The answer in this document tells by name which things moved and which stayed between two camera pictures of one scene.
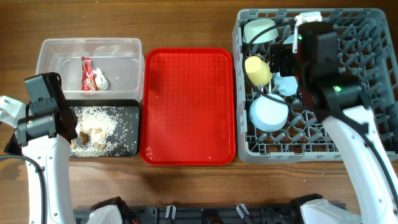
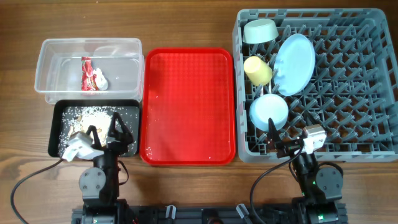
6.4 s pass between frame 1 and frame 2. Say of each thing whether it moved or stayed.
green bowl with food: stayed
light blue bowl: stayed
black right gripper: moved
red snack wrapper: stayed
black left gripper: moved
